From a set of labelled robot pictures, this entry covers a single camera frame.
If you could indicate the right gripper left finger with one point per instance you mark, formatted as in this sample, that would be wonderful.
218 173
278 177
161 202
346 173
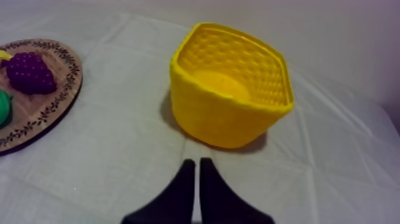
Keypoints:
175 203

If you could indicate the green toy pear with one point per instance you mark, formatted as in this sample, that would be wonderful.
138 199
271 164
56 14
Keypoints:
3 108

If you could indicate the round wooden board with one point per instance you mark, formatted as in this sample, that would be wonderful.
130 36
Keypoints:
50 106

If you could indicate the purple toy grapes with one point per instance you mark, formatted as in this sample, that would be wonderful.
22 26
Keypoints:
29 73

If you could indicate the yellow plastic basket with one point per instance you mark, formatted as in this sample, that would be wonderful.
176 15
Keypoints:
218 115

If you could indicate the yellow toy banana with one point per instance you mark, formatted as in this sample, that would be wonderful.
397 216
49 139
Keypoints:
3 55

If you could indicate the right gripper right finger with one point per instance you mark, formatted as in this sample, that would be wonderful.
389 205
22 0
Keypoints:
218 203

